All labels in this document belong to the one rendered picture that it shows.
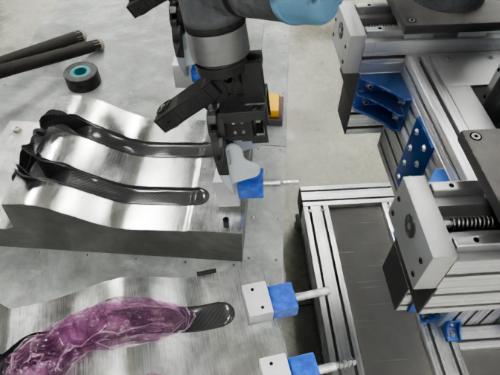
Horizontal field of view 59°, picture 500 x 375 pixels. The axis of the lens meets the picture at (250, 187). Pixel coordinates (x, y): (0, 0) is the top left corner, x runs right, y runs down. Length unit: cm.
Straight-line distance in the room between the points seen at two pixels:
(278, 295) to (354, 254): 86
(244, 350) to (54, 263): 37
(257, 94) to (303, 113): 166
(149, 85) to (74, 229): 47
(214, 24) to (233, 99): 11
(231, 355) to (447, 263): 31
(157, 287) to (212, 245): 12
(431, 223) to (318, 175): 137
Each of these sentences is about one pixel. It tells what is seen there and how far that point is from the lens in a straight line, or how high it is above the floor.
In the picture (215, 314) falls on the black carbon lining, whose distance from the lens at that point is 68.
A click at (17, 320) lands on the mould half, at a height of 87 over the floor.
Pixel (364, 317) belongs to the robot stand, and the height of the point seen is 21.
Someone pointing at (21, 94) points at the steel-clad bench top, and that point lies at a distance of 120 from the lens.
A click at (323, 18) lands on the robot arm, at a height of 125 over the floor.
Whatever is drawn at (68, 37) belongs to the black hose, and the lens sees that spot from 130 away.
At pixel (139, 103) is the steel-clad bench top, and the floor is 80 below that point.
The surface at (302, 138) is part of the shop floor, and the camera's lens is 212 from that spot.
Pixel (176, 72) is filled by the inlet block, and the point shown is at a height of 94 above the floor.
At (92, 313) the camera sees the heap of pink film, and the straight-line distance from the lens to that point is 63.
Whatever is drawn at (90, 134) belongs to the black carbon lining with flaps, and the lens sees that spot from 85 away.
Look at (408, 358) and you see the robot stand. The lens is 140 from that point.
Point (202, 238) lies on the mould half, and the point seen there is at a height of 87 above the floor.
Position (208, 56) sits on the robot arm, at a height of 117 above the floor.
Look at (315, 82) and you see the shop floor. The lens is 245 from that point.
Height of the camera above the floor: 147
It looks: 51 degrees down
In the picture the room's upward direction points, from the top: straight up
